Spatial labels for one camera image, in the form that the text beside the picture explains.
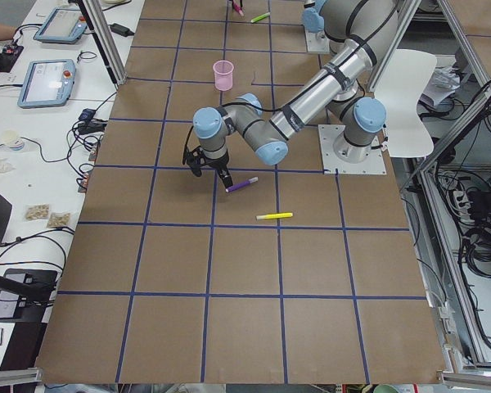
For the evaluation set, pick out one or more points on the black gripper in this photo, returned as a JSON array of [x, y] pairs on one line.
[[215, 163]]

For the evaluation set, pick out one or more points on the purple highlighter pen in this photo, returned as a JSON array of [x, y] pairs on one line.
[[241, 185]]

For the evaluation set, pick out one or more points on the pink highlighter pen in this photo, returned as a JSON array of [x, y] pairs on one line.
[[237, 6]]

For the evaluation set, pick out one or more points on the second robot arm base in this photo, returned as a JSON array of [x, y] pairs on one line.
[[313, 23]]

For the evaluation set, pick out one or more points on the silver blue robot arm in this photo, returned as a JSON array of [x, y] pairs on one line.
[[360, 34]]

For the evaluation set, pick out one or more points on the pink mesh cup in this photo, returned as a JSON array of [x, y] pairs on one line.
[[223, 75]]

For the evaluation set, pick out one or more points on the yellow highlighter pen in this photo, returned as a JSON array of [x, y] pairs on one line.
[[273, 216]]

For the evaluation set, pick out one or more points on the right snack bag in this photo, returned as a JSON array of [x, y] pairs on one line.
[[58, 220]]

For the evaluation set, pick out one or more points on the snack bag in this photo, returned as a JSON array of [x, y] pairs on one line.
[[58, 220], [37, 212]]

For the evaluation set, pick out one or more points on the green highlighter pen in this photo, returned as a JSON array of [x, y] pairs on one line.
[[260, 17]]

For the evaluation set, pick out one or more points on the black power adapter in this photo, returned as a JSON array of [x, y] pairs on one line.
[[121, 30]]

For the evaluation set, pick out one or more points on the left snack bag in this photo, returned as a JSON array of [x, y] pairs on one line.
[[37, 212]]

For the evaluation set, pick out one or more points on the lower teach pendant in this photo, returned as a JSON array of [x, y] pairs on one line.
[[47, 84]]

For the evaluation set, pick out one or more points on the teach pendant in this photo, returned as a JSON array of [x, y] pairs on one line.
[[63, 25], [47, 84]]

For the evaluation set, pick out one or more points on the white chair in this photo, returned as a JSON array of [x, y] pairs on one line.
[[399, 89]]

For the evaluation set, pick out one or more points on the upper teach pendant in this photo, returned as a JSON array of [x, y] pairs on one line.
[[63, 25]]

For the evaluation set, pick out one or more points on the black monitor stand base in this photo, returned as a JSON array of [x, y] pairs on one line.
[[25, 294]]

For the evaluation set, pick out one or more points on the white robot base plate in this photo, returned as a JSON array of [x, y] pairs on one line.
[[339, 157]]

